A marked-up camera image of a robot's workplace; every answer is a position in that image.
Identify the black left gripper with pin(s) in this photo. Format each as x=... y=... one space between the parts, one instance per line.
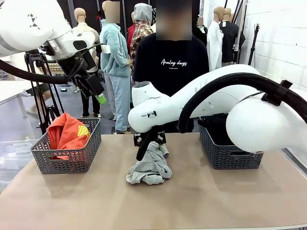
x=76 y=67

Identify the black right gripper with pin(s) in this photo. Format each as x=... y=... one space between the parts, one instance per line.
x=161 y=137

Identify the light grey garment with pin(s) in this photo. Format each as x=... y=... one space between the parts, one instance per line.
x=151 y=167

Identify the orange garment with yellow print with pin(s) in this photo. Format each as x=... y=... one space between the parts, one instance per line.
x=67 y=134

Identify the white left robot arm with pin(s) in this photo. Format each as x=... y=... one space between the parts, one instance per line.
x=24 y=28

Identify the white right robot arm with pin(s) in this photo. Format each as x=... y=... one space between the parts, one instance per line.
x=259 y=124

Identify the patterned table cloth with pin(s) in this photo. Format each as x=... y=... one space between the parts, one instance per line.
x=56 y=69

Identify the mannequin in blue fleece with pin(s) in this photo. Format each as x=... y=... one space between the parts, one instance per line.
x=115 y=60

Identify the person in black T-shirt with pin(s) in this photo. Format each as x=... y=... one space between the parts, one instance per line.
x=172 y=76

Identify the mannequin in red garment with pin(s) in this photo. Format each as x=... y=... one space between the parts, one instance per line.
x=130 y=33

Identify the grey plastic lattice basket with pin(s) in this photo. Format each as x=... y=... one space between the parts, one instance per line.
x=230 y=158
x=67 y=163

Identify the mannequin in cream shirt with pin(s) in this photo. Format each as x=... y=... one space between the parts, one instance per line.
x=80 y=14

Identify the mannequin in plaid hooded shirt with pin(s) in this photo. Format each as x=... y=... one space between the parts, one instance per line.
x=141 y=31

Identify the white table with metal leg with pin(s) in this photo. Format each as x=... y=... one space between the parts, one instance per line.
x=12 y=89

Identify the clear plastic storage box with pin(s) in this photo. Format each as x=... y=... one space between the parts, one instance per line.
x=14 y=148

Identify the mannequin in white shirt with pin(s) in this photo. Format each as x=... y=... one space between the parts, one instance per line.
x=214 y=43

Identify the mannequin in black jacket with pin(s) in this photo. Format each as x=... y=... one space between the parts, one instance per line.
x=229 y=40

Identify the black slanted stand poles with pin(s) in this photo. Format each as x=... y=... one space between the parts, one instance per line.
x=239 y=48

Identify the black light stand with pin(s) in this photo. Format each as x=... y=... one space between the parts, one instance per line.
x=253 y=48

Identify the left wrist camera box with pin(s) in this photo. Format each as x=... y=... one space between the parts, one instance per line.
x=105 y=48

